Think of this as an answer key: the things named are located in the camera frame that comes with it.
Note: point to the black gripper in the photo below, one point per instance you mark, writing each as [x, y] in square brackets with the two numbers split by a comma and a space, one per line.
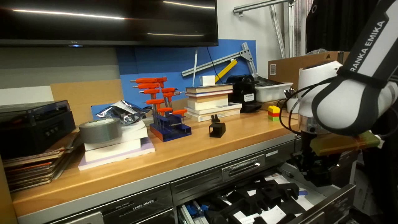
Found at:
[315, 162]

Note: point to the grey metal drawer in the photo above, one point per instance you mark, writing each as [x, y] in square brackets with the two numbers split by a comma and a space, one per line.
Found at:
[327, 206]

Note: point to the black plastic mount part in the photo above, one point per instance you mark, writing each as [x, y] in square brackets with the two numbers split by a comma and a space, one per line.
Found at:
[217, 128]

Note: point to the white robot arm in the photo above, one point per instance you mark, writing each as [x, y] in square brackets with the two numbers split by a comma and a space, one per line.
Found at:
[365, 95]

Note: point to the black chunky plastic part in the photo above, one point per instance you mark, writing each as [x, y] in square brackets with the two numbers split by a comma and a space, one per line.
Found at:
[274, 193]

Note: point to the white paper sheet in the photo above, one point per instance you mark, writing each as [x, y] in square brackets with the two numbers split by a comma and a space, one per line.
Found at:
[271, 216]

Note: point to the colourful toy brick stack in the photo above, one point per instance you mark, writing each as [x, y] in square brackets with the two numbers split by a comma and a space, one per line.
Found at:
[274, 112]

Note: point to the cardboard box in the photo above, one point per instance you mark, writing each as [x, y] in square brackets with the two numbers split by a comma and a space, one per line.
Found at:
[286, 69]

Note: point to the grey tool cabinet workbench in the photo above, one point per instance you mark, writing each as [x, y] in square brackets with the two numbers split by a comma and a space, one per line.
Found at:
[199, 182]

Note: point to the black device white label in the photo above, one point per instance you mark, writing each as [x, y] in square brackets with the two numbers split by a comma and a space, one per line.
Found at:
[238, 87]

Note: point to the stack of beige books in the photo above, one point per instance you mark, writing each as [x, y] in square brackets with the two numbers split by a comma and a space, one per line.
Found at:
[212, 104]

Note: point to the white card blue print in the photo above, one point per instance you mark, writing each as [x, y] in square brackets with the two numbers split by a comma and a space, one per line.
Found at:
[193, 212]

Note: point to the yellow bar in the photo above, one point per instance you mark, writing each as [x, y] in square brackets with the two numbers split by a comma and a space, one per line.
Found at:
[225, 70]

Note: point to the small white box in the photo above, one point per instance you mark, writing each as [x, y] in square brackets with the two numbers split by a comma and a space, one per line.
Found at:
[208, 80]

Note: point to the black curtain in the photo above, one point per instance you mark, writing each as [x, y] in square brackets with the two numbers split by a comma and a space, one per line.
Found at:
[327, 25]

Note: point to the thin white rod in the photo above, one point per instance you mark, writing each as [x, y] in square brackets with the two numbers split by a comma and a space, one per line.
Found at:
[194, 66]

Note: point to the blue board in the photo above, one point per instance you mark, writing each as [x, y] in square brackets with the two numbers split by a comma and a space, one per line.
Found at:
[166, 63]

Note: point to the lavender flat book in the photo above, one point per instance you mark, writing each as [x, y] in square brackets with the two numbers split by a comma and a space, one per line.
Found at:
[124, 160]

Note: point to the silver foil bag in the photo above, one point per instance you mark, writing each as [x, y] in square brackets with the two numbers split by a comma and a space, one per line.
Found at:
[122, 110]

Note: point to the white book stack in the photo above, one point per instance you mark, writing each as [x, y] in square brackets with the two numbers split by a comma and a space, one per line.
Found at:
[112, 151]

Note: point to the brown cardboard panel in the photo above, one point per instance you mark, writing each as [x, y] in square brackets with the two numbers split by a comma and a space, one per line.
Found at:
[82, 100]

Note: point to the stack of brown folders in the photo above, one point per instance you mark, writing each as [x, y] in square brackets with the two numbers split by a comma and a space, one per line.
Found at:
[37, 170]

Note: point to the black electronics box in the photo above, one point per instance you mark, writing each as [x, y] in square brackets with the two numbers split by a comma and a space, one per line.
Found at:
[32, 128]

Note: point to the white board panel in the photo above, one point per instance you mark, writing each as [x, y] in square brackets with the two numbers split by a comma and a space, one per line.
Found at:
[25, 95]

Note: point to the olive wrist camera box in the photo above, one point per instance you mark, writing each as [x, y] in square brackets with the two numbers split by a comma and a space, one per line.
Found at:
[343, 145]

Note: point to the aluminium angle bracket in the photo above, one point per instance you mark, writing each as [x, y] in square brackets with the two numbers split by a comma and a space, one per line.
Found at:
[244, 53]

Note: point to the aluminium frame rail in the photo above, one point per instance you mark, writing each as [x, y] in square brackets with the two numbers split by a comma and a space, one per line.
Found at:
[256, 7]

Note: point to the grey duct tape roll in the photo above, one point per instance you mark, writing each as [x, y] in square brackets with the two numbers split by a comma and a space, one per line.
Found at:
[100, 131]

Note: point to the black wall monitor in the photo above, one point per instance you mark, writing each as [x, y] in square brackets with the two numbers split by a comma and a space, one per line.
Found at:
[103, 25]

